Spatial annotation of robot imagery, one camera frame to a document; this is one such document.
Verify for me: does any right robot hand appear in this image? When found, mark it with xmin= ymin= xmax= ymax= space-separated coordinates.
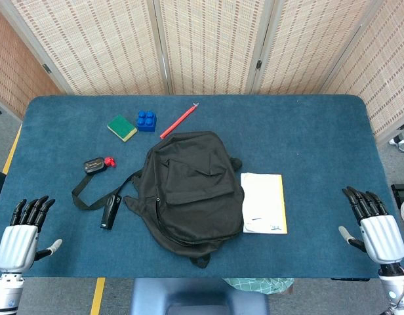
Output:
xmin=338 ymin=186 xmax=404 ymax=266

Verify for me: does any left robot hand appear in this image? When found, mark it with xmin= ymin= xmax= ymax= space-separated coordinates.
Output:
xmin=0 ymin=196 xmax=63 ymax=273

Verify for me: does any white and yellow notebook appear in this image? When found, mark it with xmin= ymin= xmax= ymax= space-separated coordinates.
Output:
xmin=240 ymin=173 xmax=288 ymax=235

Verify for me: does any black backpack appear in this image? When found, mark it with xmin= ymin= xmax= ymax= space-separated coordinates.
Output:
xmin=71 ymin=131 xmax=245 ymax=269

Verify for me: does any black box on floor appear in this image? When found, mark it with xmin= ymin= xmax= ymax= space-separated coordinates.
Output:
xmin=390 ymin=183 xmax=404 ymax=205

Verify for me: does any yellow floor tape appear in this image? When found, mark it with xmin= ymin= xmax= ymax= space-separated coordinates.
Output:
xmin=90 ymin=277 xmax=106 ymax=315
xmin=1 ymin=124 xmax=23 ymax=175

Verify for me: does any black red small gadget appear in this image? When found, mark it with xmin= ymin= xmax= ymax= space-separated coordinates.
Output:
xmin=83 ymin=156 xmax=117 ymax=175

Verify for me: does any green checked cloth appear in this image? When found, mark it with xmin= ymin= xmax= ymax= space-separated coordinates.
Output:
xmin=223 ymin=278 xmax=294 ymax=295

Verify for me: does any green and yellow sponge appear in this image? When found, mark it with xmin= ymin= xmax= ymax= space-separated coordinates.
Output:
xmin=106 ymin=114 xmax=138 ymax=143

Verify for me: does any woven screen panel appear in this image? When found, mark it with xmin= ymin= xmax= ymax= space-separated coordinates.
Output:
xmin=251 ymin=0 xmax=385 ymax=96
xmin=0 ymin=0 xmax=172 ymax=96
xmin=152 ymin=0 xmax=275 ymax=96
xmin=319 ymin=0 xmax=404 ymax=142
xmin=0 ymin=3 xmax=64 ymax=119

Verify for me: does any blue building block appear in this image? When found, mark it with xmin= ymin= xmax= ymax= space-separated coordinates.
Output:
xmin=136 ymin=110 xmax=157 ymax=133

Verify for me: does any blue padded seat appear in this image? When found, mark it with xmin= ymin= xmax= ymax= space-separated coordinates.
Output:
xmin=129 ymin=278 xmax=270 ymax=315

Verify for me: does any red pen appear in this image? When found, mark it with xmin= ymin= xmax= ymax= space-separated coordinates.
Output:
xmin=159 ymin=102 xmax=200 ymax=140

